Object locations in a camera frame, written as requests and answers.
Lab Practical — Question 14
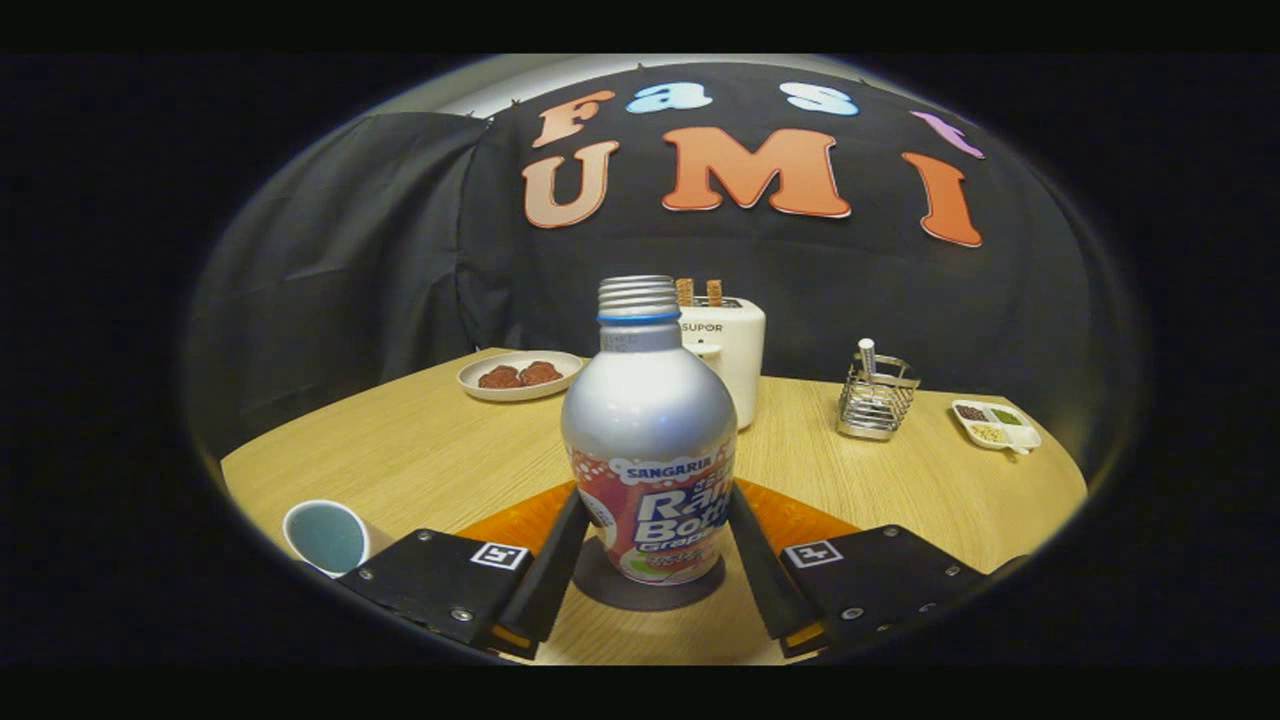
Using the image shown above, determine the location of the black backdrop cloth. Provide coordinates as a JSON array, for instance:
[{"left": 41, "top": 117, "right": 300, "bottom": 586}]
[{"left": 185, "top": 62, "right": 1141, "bottom": 481}]

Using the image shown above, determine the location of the white plate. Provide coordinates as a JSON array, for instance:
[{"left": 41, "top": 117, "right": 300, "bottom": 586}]
[{"left": 457, "top": 350, "right": 584, "bottom": 403}]

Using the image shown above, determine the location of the white divided condiment tray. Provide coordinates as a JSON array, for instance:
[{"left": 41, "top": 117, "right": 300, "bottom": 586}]
[{"left": 951, "top": 399, "right": 1043, "bottom": 456}]

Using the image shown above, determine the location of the silver juice bottle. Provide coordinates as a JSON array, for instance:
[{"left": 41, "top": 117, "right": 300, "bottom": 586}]
[{"left": 560, "top": 276, "right": 739, "bottom": 587}]

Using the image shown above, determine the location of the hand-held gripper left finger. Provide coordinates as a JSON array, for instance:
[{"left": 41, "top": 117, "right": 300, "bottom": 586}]
[{"left": 335, "top": 485, "right": 593, "bottom": 661}]

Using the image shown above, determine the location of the white cup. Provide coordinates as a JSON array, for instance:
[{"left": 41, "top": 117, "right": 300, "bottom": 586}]
[{"left": 282, "top": 499, "right": 396, "bottom": 579}]

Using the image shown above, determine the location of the white toaster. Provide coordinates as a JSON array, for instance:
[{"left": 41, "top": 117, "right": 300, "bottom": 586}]
[{"left": 680, "top": 297, "right": 767, "bottom": 431}]

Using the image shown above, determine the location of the wooden table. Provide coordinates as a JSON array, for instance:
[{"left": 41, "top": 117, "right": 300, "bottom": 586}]
[{"left": 220, "top": 347, "right": 1089, "bottom": 666}]

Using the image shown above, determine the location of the metal wire basket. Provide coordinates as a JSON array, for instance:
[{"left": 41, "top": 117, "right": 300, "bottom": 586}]
[{"left": 837, "top": 352, "right": 921, "bottom": 442}]

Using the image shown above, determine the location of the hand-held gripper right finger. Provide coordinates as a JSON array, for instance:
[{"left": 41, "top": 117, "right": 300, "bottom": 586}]
[{"left": 728, "top": 483, "right": 986, "bottom": 659}]

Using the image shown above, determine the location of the dark brown round coaster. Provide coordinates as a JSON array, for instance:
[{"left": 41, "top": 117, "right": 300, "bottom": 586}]
[{"left": 572, "top": 563, "right": 727, "bottom": 612}]

